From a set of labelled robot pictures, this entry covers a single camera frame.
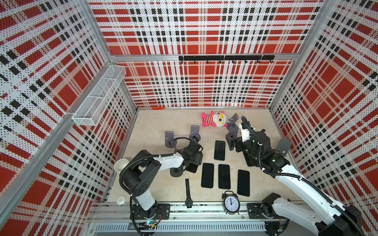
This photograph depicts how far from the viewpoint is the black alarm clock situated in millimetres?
732

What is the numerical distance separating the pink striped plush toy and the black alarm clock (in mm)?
475

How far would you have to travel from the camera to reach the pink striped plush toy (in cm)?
107
